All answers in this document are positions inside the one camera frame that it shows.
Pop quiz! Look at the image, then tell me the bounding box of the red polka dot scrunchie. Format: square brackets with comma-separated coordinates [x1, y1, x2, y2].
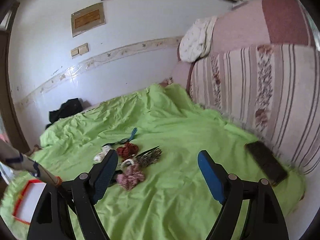
[117, 142, 139, 159]

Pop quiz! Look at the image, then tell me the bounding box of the striped floral quilt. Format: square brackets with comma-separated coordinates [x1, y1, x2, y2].
[164, 0, 319, 176]

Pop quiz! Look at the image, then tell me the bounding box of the pearl bracelet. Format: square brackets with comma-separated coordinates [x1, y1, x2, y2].
[120, 158, 137, 170]

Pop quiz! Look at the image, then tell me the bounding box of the black smartphone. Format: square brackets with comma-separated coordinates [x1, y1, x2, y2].
[245, 141, 288, 186]

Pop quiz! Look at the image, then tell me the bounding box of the beige wall plaque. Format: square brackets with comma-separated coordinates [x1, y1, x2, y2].
[71, 2, 106, 37]

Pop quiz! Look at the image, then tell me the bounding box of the red jewelry tray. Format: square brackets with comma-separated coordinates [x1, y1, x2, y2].
[12, 179, 46, 225]

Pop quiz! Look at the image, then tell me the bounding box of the white floral pillow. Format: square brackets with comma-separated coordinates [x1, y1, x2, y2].
[179, 16, 218, 62]

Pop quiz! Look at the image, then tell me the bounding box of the green bed sheet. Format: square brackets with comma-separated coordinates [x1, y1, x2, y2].
[0, 82, 307, 240]

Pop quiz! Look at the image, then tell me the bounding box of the beige light switch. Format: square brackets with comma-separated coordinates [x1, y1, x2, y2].
[71, 43, 89, 58]

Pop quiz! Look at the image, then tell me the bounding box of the white dotted scrunchie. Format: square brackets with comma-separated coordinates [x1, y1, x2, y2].
[93, 145, 112, 163]

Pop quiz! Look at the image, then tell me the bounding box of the black clothing pile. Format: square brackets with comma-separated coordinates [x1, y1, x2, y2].
[46, 98, 83, 129]

